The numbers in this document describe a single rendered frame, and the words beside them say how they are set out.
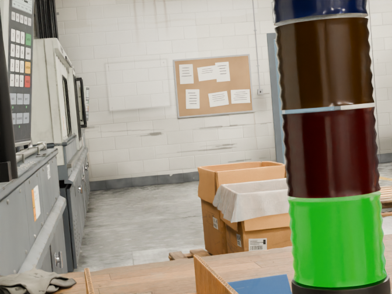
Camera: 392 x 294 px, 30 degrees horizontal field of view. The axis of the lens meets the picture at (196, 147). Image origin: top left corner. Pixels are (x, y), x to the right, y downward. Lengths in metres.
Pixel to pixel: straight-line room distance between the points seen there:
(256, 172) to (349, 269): 4.33
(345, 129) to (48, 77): 4.84
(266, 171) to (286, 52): 4.35
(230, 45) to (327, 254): 11.22
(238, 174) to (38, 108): 1.47
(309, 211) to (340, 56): 0.06
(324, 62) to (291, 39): 0.02
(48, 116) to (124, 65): 6.27
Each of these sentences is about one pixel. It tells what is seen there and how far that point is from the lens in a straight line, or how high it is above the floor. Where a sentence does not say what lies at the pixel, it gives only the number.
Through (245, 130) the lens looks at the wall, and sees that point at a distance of 11.49.
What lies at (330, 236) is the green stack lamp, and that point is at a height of 1.07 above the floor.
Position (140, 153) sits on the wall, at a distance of 11.30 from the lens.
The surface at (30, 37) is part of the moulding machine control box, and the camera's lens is 1.55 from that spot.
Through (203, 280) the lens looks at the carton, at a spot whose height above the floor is 0.95.
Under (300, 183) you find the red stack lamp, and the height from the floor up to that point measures 1.09.
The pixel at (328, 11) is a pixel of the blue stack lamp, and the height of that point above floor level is 1.16.
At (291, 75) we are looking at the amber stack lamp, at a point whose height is 1.13.
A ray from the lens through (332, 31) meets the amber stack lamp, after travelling 0.29.
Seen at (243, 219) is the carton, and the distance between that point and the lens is 3.97.
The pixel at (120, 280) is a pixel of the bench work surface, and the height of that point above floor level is 0.90.
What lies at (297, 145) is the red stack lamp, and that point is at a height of 1.11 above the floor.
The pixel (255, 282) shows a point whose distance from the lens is 0.75.
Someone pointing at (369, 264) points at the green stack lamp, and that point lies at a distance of 0.30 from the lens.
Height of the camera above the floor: 1.12
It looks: 3 degrees down
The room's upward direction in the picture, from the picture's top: 5 degrees counter-clockwise
